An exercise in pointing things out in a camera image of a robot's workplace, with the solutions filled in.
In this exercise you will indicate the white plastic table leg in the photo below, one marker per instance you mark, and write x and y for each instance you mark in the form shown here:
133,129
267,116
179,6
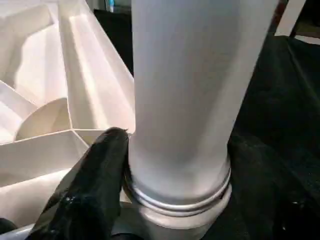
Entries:
190,100

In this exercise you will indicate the white plastic table top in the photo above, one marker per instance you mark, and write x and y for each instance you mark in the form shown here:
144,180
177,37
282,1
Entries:
40,155

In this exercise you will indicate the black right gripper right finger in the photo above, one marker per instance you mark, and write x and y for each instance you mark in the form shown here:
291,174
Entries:
280,210

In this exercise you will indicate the black table mat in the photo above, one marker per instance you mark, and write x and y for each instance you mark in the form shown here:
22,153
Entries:
280,125

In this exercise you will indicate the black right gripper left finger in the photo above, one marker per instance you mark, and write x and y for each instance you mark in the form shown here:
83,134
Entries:
85,200

